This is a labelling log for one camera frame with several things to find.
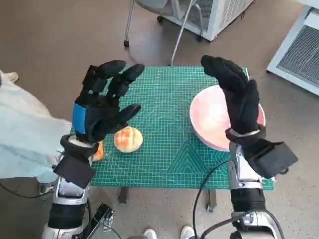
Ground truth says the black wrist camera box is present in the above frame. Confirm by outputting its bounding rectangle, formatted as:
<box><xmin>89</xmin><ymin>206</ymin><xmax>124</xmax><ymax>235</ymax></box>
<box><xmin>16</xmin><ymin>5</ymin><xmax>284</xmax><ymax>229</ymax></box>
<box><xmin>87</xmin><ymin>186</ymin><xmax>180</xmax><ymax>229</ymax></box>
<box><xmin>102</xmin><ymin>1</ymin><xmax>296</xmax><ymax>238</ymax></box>
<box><xmin>53</xmin><ymin>155</ymin><xmax>96</xmax><ymax>188</ymax></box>
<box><xmin>245</xmin><ymin>139</ymin><xmax>299</xmax><ymax>179</ymax></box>

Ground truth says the white cabinet with grille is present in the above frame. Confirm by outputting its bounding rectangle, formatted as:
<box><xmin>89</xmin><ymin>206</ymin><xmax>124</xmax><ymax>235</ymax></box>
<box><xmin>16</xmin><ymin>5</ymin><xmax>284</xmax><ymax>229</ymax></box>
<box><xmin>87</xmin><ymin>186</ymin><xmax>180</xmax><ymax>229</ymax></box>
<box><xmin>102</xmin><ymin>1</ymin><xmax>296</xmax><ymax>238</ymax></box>
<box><xmin>266</xmin><ymin>4</ymin><xmax>319</xmax><ymax>97</ymax></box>
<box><xmin>157</xmin><ymin>0</ymin><xmax>260</xmax><ymax>42</ymax></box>

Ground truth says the grey office chair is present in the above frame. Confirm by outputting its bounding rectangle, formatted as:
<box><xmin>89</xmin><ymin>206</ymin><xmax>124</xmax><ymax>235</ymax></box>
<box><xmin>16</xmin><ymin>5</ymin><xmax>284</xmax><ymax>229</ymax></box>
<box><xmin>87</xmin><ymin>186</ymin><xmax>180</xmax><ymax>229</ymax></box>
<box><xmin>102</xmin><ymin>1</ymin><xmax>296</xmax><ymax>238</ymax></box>
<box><xmin>123</xmin><ymin>0</ymin><xmax>210</xmax><ymax>67</ymax></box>

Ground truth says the green cutting mat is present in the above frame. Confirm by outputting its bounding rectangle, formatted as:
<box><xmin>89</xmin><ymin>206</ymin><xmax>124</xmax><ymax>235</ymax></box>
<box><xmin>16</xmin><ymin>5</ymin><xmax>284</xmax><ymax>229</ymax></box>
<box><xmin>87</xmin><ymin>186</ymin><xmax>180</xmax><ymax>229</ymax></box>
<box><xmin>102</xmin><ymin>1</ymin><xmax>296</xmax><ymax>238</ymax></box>
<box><xmin>69</xmin><ymin>65</ymin><xmax>276</xmax><ymax>190</ymax></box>

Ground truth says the person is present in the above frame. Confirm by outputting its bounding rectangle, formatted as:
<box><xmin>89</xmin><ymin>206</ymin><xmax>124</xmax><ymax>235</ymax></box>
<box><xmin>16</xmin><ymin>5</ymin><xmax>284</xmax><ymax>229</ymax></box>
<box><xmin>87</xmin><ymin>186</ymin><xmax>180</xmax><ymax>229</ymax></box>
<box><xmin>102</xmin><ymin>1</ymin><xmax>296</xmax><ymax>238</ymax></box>
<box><xmin>0</xmin><ymin>71</ymin><xmax>73</xmax><ymax>180</ymax></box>

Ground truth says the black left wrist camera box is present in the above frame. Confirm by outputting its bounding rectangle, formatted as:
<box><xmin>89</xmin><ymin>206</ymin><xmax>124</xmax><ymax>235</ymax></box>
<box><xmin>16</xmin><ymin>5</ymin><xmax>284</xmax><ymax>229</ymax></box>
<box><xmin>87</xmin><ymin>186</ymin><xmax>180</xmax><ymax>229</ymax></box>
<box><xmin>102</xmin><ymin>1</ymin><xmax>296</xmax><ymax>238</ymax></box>
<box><xmin>53</xmin><ymin>155</ymin><xmax>96</xmax><ymax>188</ymax></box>

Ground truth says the long twisted toy bread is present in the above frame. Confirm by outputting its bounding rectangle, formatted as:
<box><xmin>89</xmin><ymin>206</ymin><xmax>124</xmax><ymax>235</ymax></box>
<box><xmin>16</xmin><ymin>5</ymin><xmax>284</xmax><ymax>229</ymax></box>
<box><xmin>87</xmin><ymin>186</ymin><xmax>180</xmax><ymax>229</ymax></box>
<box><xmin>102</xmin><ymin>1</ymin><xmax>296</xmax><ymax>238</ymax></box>
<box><xmin>91</xmin><ymin>141</ymin><xmax>105</xmax><ymax>162</ymax></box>

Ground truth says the thin black floor cable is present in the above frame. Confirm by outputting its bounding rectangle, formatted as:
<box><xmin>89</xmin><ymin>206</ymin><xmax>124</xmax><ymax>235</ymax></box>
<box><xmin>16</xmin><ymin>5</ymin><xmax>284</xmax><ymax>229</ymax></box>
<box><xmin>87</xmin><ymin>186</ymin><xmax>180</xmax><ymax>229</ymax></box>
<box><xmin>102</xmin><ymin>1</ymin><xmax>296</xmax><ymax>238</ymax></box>
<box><xmin>0</xmin><ymin>183</ymin><xmax>55</xmax><ymax>199</ymax></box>

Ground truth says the round toy bread bun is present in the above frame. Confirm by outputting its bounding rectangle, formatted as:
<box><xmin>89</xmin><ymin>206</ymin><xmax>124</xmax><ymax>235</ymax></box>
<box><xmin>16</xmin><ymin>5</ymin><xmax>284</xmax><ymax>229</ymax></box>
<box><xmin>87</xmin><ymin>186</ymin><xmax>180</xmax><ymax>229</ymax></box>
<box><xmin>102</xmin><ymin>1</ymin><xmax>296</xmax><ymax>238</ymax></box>
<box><xmin>114</xmin><ymin>126</ymin><xmax>144</xmax><ymax>152</ymax></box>

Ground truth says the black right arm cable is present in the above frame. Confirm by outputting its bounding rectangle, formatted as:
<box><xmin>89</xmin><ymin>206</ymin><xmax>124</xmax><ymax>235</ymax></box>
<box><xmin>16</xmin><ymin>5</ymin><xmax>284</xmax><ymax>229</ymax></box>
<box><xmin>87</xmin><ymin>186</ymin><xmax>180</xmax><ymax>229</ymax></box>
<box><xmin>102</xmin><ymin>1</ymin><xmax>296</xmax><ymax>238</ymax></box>
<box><xmin>191</xmin><ymin>159</ymin><xmax>237</xmax><ymax>239</ymax></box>

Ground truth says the black flat device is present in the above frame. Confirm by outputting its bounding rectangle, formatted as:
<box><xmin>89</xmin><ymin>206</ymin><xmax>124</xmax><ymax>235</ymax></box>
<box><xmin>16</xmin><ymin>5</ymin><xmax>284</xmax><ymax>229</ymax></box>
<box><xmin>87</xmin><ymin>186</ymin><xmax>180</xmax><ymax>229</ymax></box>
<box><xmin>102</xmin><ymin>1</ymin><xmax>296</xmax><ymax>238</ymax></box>
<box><xmin>84</xmin><ymin>203</ymin><xmax>116</xmax><ymax>239</ymax></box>

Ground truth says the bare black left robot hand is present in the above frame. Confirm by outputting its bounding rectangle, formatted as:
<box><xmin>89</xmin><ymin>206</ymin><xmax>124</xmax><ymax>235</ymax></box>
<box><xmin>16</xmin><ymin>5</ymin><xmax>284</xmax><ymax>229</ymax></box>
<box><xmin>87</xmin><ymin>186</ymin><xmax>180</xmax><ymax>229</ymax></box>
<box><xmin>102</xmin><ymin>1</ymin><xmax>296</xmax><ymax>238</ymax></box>
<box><xmin>71</xmin><ymin>59</ymin><xmax>146</xmax><ymax>144</ymax></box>

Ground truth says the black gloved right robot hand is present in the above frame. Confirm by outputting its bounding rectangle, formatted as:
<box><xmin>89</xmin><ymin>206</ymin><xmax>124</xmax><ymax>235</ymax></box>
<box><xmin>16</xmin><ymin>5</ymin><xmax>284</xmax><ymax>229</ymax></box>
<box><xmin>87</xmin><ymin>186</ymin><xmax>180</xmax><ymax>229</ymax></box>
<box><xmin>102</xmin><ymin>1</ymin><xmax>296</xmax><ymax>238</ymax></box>
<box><xmin>200</xmin><ymin>55</ymin><xmax>261</xmax><ymax>136</ymax></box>

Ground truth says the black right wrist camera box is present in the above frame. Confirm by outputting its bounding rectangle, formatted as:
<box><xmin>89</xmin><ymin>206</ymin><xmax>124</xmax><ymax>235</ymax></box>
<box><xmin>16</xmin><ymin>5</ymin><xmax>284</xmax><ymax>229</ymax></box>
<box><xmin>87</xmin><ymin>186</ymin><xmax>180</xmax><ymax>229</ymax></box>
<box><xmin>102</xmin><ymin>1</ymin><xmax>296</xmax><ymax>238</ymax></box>
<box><xmin>245</xmin><ymin>139</ymin><xmax>299</xmax><ymax>179</ymax></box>

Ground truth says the dark table leg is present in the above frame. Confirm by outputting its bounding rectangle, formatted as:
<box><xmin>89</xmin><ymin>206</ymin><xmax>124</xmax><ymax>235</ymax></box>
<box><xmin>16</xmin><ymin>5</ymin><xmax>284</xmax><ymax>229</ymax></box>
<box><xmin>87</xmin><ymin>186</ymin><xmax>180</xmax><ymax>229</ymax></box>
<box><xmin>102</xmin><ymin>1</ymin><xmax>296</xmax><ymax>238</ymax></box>
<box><xmin>206</xmin><ymin>189</ymin><xmax>217</xmax><ymax>213</ymax></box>
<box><xmin>118</xmin><ymin>187</ymin><xmax>129</xmax><ymax>204</ymax></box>

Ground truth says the white shoe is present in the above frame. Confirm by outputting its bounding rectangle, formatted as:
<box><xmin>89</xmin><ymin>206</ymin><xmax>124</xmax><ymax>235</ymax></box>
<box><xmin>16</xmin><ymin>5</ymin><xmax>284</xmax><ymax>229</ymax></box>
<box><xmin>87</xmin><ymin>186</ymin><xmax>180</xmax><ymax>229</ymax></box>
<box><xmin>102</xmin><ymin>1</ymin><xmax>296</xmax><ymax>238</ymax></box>
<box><xmin>143</xmin><ymin>228</ymin><xmax>158</xmax><ymax>239</ymax></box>
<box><xmin>180</xmin><ymin>225</ymin><xmax>195</xmax><ymax>239</ymax></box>

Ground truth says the pink bowl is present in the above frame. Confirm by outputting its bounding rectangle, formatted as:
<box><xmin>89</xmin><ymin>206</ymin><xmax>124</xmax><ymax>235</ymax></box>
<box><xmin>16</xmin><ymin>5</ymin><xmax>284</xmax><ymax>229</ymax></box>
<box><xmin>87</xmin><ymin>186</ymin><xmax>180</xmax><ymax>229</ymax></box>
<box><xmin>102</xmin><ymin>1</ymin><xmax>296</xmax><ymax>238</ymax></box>
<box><xmin>189</xmin><ymin>85</ymin><xmax>266</xmax><ymax>152</ymax></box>

